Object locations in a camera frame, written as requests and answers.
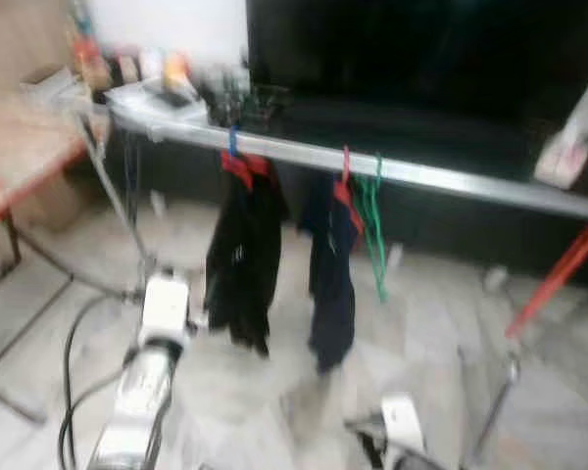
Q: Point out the navy garment with orange stripe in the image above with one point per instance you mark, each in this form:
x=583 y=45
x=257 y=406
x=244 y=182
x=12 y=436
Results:
x=331 y=284

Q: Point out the black white-legged TV cabinet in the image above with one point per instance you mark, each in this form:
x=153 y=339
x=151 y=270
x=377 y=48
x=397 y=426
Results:
x=470 y=235

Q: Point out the blue plastic hanger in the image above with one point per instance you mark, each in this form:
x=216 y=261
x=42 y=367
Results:
x=232 y=142

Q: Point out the marble-pattern folding table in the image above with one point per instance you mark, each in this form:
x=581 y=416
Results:
x=24 y=147

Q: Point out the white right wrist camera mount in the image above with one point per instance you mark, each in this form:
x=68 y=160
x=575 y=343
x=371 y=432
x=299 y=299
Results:
x=404 y=423

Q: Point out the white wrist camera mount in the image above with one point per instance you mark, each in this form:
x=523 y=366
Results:
x=165 y=305
x=404 y=423

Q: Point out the black flat television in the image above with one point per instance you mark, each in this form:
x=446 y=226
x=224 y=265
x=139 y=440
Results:
x=421 y=49

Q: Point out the green plastic hanger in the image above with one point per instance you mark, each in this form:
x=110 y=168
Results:
x=381 y=279

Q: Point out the silver metal clothes rack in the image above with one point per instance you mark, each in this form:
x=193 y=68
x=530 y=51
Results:
x=421 y=175

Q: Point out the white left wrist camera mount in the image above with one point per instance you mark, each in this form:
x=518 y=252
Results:
x=165 y=305

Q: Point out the white papers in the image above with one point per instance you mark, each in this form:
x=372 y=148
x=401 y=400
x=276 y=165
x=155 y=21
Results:
x=152 y=106

